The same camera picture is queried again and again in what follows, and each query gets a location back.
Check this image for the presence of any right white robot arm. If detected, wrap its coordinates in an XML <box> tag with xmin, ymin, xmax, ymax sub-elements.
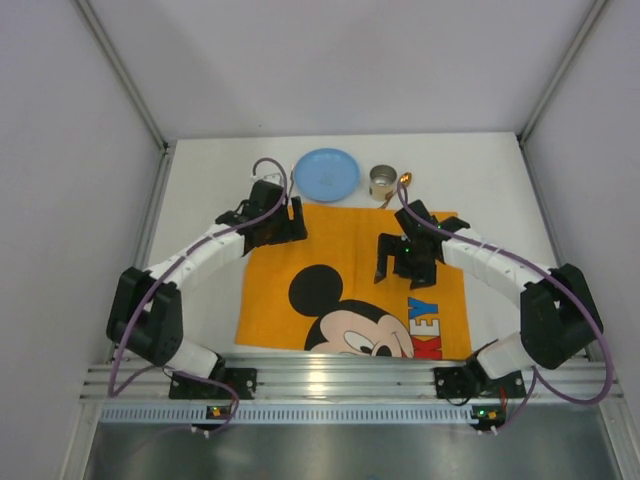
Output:
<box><xmin>374</xmin><ymin>201</ymin><xmax>603</xmax><ymax>381</ymax></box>

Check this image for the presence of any perforated cable duct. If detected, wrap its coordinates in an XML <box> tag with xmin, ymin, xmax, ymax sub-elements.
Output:
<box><xmin>99</xmin><ymin>404</ymin><xmax>506</xmax><ymax>425</ymax></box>

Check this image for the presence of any aluminium mounting rail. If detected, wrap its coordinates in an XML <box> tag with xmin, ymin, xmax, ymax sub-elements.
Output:
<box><xmin>80</xmin><ymin>353</ymin><xmax>606</xmax><ymax>403</ymax></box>

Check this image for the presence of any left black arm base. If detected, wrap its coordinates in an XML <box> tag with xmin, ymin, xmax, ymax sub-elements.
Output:
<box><xmin>168</xmin><ymin>367</ymin><xmax>258</xmax><ymax>401</ymax></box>

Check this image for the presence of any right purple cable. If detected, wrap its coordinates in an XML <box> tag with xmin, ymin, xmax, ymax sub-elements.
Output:
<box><xmin>396</xmin><ymin>180</ymin><xmax>615</xmax><ymax>435</ymax></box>

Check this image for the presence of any orange Mickey Mouse cloth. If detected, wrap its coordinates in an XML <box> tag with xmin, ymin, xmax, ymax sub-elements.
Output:
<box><xmin>235</xmin><ymin>204</ymin><xmax>472</xmax><ymax>360</ymax></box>

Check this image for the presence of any copper spoon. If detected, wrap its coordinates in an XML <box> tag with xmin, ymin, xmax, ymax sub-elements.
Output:
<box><xmin>380</xmin><ymin>172</ymin><xmax>413</xmax><ymax>209</ymax></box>

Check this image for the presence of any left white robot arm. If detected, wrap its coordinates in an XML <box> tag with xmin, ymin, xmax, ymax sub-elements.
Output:
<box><xmin>106</xmin><ymin>180</ymin><xmax>308</xmax><ymax>379</ymax></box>

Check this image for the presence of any blue plastic plate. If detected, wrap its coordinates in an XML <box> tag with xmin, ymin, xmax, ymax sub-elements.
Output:
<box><xmin>293</xmin><ymin>148</ymin><xmax>360</xmax><ymax>203</ymax></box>

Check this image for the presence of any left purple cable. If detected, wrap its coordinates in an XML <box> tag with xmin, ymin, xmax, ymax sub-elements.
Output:
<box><xmin>108</xmin><ymin>157</ymin><xmax>289</xmax><ymax>432</ymax></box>

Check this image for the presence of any purple cable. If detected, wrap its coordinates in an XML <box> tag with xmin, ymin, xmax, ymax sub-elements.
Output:
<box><xmin>396</xmin><ymin>180</ymin><xmax>615</xmax><ymax>435</ymax></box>
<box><xmin>108</xmin><ymin>157</ymin><xmax>289</xmax><ymax>432</ymax></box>

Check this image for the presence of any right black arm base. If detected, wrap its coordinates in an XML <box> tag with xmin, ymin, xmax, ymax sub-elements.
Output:
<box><xmin>433</xmin><ymin>352</ymin><xmax>526</xmax><ymax>406</ymax></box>

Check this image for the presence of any small metal cup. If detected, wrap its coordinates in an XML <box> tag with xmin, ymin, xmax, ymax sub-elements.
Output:
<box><xmin>369</xmin><ymin>164</ymin><xmax>398</xmax><ymax>202</ymax></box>

